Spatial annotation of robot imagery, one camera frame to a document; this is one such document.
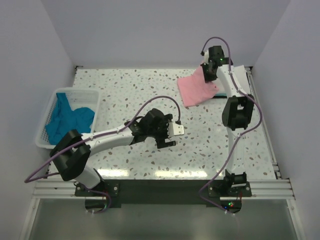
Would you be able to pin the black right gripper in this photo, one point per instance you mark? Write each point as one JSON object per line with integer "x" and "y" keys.
{"x": 207, "y": 78}

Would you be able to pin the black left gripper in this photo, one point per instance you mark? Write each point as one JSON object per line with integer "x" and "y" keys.
{"x": 160, "y": 142}

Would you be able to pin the pink t shirt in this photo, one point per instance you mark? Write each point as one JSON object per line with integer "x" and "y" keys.
{"x": 194, "y": 90}

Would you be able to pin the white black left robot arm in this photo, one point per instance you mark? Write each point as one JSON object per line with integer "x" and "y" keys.
{"x": 71, "y": 154}

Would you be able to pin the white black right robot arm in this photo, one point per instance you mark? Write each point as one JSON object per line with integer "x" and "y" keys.
{"x": 236, "y": 117}

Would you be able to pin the folded white t shirt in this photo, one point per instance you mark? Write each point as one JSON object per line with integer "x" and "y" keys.
{"x": 241, "y": 79}

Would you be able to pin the folded teal t shirt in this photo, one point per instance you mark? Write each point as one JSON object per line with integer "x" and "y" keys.
{"x": 220, "y": 96}

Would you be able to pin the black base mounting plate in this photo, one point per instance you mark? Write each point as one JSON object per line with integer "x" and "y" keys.
{"x": 114, "y": 193}

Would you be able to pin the white plastic basket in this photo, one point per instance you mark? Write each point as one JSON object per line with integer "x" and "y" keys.
{"x": 78, "y": 98}

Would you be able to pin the blue t shirt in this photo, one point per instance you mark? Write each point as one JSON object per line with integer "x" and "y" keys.
{"x": 64, "y": 119}

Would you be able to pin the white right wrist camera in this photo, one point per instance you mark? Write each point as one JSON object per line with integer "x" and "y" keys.
{"x": 207, "y": 57}

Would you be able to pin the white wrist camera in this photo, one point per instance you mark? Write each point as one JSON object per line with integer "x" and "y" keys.
{"x": 207, "y": 57}
{"x": 175, "y": 129}

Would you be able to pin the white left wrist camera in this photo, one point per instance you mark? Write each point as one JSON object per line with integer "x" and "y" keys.
{"x": 175, "y": 129}

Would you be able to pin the aluminium frame rail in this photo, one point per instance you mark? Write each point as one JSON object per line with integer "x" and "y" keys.
{"x": 279, "y": 189}

